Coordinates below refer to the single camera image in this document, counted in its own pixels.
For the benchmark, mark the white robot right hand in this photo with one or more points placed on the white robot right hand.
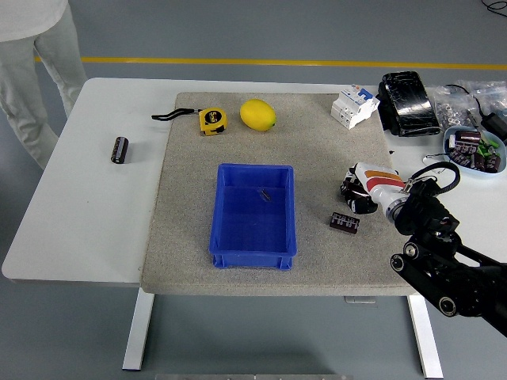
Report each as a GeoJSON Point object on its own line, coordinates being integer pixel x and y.
{"type": "Point", "coordinates": [382, 182]}

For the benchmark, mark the grey bracket under table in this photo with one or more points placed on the grey bracket under table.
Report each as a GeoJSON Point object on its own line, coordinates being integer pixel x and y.
{"type": "Point", "coordinates": [359, 299]}

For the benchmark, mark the light blue bowl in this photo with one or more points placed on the light blue bowl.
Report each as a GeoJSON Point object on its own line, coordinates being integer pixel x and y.
{"type": "Point", "coordinates": [475, 173]}

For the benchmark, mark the small dark metal part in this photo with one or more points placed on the small dark metal part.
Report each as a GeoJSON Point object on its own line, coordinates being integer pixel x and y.
{"type": "Point", "coordinates": [264, 194]}

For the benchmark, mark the white blue circuit breaker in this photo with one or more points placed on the white blue circuit breaker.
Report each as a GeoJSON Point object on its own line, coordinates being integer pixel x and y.
{"type": "Point", "coordinates": [353, 106]}

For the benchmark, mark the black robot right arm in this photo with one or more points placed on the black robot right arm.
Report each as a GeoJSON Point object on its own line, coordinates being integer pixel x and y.
{"type": "Point", "coordinates": [428, 213]}

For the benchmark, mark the person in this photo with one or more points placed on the person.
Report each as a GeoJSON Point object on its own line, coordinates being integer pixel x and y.
{"type": "Point", "coordinates": [24, 79]}

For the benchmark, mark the yellow lemon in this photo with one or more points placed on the yellow lemon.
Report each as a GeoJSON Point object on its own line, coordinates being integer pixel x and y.
{"type": "Point", "coordinates": [257, 114]}

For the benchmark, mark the clear bag of washers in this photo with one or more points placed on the clear bag of washers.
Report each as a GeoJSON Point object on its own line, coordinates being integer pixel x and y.
{"type": "Point", "coordinates": [449, 109]}

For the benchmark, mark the glossy black pack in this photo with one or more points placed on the glossy black pack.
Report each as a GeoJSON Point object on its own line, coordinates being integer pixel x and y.
{"type": "Point", "coordinates": [408, 103]}

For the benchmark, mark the white table leg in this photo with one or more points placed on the white table leg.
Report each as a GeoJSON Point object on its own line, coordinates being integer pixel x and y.
{"type": "Point", "coordinates": [138, 332]}
{"type": "Point", "coordinates": [425, 336]}

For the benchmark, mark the blue plastic box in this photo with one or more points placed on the blue plastic box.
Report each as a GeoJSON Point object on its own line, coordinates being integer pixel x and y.
{"type": "Point", "coordinates": [253, 225]}

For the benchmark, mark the clear bag of parts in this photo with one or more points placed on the clear bag of parts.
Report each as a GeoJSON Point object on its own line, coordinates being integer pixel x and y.
{"type": "Point", "coordinates": [493, 95]}

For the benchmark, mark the grey-brown fabric mat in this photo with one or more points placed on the grey-brown fabric mat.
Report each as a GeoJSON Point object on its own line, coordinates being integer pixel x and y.
{"type": "Point", "coordinates": [317, 158]}

